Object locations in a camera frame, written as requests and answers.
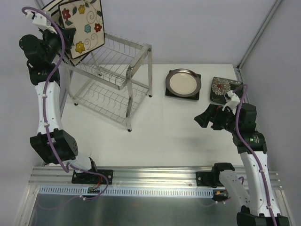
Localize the white square plate black rim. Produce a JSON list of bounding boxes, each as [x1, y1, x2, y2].
[[42, 0, 57, 11]]

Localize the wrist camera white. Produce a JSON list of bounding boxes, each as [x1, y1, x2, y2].
[[222, 90, 240, 111], [25, 9, 57, 34]]

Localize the cream floral square plate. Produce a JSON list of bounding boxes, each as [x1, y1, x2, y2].
[[49, 9, 89, 66], [58, 0, 105, 60]]

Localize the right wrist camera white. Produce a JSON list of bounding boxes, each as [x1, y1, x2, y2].
[[222, 90, 240, 111]]

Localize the round cream plate brown rim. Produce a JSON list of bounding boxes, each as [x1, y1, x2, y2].
[[165, 68, 202, 97]]

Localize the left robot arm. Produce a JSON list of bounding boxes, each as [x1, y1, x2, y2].
[[19, 28, 103, 184]]

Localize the aluminium mounting rail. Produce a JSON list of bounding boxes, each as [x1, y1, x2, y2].
[[28, 166, 282, 189]]

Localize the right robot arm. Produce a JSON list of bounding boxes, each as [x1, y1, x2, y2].
[[194, 104, 290, 226]]

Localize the slotted cable duct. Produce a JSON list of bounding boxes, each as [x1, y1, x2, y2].
[[39, 186, 214, 198]]

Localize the black dahlia square plate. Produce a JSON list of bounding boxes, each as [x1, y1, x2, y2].
[[210, 77, 243, 105]]

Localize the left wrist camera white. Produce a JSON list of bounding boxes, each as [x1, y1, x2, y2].
[[25, 9, 57, 34]]

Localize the right aluminium frame post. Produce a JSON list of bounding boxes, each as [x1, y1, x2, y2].
[[237, 0, 283, 72]]

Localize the steel two-tier dish rack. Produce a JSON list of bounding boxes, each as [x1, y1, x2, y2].
[[62, 33, 153, 132]]

